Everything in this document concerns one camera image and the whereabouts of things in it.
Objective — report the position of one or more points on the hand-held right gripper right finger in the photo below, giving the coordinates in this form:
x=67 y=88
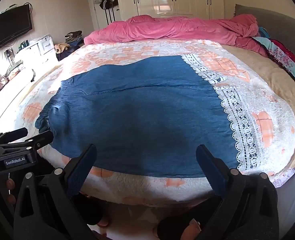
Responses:
x=211 y=172

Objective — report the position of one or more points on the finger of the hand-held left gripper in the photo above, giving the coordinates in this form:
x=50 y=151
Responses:
x=20 y=131
x=43 y=137

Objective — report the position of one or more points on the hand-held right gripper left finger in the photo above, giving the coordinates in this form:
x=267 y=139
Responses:
x=82 y=172

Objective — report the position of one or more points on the blue denim pants lace trim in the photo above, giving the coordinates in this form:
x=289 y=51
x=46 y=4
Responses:
x=137 y=110

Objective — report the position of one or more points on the person's left hand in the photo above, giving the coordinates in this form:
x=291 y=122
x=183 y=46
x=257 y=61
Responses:
x=10 y=184

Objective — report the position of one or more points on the white mattress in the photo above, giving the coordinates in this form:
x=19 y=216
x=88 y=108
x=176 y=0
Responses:
x=288 y=205

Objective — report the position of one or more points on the white dresser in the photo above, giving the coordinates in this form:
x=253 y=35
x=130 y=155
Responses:
x=47 y=47

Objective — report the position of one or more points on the tan crumpled cloth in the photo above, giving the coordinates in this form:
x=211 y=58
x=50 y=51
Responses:
x=62 y=47

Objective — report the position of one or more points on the white fleece blanket orange print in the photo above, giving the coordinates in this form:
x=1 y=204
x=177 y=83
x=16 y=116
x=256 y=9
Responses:
x=280 y=105

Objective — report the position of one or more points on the pile of folded clothes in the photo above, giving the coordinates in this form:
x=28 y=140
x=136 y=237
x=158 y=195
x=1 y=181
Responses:
x=73 y=35

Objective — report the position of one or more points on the tan bed sheet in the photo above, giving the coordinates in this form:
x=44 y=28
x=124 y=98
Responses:
x=270 y=75

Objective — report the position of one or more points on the white door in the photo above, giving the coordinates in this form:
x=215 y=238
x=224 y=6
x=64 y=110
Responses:
x=96 y=17

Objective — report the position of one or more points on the floral pillow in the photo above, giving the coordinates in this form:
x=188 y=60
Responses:
x=285 y=57

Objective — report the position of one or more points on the blue cloth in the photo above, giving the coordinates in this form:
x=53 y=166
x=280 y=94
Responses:
x=263 y=32

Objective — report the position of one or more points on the pink duvet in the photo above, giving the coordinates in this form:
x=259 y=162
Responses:
x=162 y=28

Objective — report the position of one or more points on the grey headboard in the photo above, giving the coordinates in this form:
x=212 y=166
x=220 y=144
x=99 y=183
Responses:
x=275 y=25

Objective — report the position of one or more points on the black wall television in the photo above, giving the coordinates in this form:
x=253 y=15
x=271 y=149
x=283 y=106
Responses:
x=10 y=28

